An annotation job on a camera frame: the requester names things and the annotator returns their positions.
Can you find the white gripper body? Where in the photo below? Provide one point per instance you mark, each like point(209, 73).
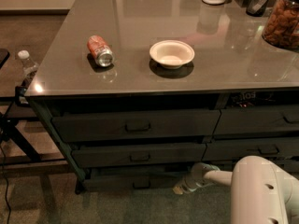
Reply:
point(193, 181)

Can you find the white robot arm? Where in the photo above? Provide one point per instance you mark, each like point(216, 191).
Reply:
point(261, 192)

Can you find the snack bag in shelf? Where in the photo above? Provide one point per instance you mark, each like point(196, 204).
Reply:
point(243, 99)

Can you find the white paper bowl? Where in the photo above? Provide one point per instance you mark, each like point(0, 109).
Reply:
point(171, 54)

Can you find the orange soda can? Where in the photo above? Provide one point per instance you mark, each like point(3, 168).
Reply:
point(100, 50)

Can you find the jar of nuts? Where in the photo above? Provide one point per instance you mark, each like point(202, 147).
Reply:
point(282, 27)

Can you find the clear plastic water bottle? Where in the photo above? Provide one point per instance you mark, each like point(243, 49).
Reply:
point(29, 66)

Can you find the black side table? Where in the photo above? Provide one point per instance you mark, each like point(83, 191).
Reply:
point(24, 140)

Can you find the dark cabinet frame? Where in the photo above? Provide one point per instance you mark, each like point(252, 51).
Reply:
point(48, 108)

